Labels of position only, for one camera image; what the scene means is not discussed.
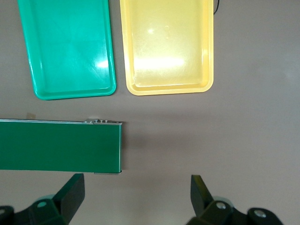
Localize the yellow plastic tray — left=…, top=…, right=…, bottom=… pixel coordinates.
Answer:
left=119, top=0, right=214, bottom=97

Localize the green conveyor belt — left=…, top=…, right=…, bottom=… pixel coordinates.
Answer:
left=0, top=118, right=124, bottom=175

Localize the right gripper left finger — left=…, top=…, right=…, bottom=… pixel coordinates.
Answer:
left=0, top=173, right=85, bottom=225

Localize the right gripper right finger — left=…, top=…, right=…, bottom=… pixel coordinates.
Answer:
left=187, top=174, right=285, bottom=225

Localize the green plastic tray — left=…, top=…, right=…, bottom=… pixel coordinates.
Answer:
left=17, top=0, right=117, bottom=101

